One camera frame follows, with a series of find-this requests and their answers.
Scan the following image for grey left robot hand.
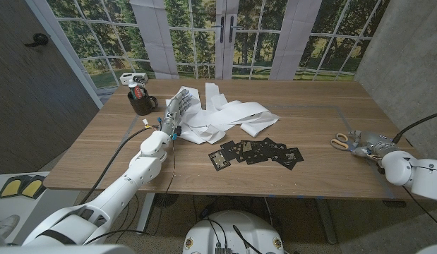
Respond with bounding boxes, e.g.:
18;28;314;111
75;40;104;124
160;88;191;137

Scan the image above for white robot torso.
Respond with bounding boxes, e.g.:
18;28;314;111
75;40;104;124
182;210;285;254

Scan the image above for white receipt paper strip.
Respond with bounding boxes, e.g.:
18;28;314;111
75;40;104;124
167;82;281;145

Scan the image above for white red toothpaste tube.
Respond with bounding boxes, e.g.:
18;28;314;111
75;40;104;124
128;79;145;100

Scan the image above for white power strip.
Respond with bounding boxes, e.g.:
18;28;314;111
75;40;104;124
119;72;149;86

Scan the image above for black playing card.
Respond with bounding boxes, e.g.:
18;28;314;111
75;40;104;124
208;149;232;172
274;147;305;171
244;150;270;166
259;137;288;156
220;140;241;162
239;139;257;158

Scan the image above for black ribbed round object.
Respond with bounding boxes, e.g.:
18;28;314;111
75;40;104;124
153;193;179;208

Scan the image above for white sneaker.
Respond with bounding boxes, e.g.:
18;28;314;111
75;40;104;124
0;214;20;239

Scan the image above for grey table leg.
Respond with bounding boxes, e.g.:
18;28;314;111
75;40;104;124
316;198;338;245

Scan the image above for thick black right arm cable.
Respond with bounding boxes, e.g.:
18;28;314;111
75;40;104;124
391;110;437;144

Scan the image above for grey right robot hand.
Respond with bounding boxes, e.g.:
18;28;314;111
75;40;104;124
347;129;396;160

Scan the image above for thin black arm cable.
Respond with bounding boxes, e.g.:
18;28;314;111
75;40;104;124
83;137;177;245
401;185;437;231

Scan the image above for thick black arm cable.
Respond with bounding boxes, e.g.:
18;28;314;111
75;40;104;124
391;110;437;144
78;125;161;205

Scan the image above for printed forest window backdrop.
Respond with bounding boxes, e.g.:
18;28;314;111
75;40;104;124
25;0;392;109

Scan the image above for white table leg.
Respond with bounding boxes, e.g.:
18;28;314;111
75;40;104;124
136;192;156;236

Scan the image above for black torso cable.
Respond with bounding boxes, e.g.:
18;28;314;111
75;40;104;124
203;217;262;254

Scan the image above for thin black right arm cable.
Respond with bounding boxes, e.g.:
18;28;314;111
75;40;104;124
401;185;437;231

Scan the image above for black wall hook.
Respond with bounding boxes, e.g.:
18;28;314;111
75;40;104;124
23;32;49;48

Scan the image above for dark brown mug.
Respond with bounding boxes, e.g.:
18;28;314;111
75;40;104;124
127;87;159;116

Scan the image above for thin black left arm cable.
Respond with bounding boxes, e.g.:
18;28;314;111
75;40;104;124
83;137;177;245

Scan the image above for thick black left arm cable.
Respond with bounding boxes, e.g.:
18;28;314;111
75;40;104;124
78;125;161;205

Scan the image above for orange handled scissors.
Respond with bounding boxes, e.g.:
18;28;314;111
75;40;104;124
330;133;361;153

